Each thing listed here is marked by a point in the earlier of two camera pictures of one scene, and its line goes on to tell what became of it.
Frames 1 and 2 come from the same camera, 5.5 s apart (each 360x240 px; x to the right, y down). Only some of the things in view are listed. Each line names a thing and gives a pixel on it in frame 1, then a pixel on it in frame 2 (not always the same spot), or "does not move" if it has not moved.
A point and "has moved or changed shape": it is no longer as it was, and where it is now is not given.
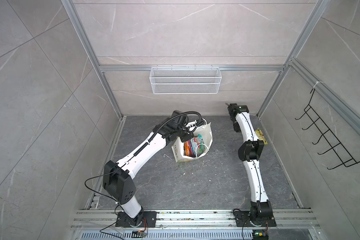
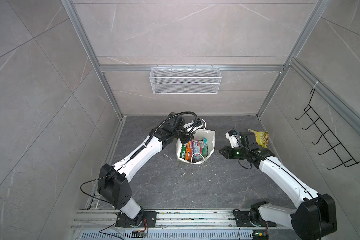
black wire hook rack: [339, 149] does not move
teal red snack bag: [197, 147] has moved or changed shape
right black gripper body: [236, 126] → [237, 153]
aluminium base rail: [286, 219] does not move
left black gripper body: [183, 132] does not move
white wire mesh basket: [185, 80] does not move
